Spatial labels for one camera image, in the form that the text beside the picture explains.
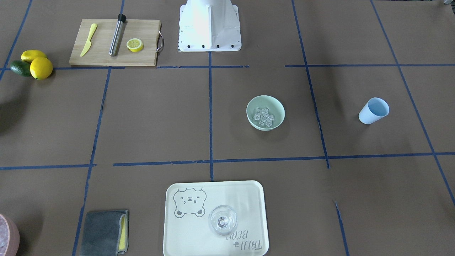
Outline clear ice cubes poured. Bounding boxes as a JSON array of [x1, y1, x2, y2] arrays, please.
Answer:
[[253, 107, 275, 128]]

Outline clear wine glass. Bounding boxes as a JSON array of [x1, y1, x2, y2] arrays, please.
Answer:
[[209, 205, 238, 236]]

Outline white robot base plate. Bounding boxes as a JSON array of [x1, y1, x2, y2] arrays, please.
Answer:
[[178, 0, 242, 52]]

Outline wooden cutting board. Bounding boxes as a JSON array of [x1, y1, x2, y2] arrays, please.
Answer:
[[69, 19, 161, 66]]

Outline lemon half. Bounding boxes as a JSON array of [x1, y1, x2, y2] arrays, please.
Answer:
[[126, 38, 144, 53]]

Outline green bowl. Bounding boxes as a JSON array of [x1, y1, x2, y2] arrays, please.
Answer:
[[246, 95, 285, 131]]

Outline cream bear tray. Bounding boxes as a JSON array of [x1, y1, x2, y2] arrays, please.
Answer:
[[163, 180, 269, 256]]

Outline clear ice cubes in pink bowl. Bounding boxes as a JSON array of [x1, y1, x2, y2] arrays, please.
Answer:
[[0, 219, 9, 250]]

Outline pink bowl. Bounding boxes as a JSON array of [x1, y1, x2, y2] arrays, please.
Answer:
[[0, 214, 20, 256]]

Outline grey folded cloth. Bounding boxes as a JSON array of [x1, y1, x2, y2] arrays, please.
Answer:
[[79, 209, 129, 256]]

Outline light blue plastic cup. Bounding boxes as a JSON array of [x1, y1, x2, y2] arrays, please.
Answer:
[[358, 97, 390, 125]]

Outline small yellow lemon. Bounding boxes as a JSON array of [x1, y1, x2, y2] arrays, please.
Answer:
[[21, 49, 47, 63]]

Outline yellow plastic knife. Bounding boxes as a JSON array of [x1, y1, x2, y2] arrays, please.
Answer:
[[80, 23, 98, 57]]

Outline steel knife handle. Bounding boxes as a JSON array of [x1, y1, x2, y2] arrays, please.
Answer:
[[109, 14, 127, 57]]

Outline large yellow lemon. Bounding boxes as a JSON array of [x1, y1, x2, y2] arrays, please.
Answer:
[[30, 57, 53, 80]]

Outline green lime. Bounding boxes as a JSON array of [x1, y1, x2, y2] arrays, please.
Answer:
[[10, 60, 32, 77]]

